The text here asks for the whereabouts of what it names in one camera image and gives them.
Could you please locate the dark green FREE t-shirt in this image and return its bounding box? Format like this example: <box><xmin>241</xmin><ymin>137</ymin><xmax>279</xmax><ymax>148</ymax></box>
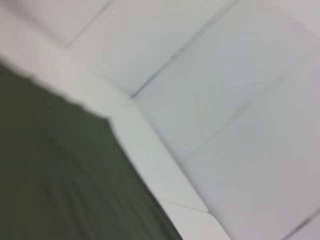
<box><xmin>0</xmin><ymin>61</ymin><xmax>183</xmax><ymax>240</ymax></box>

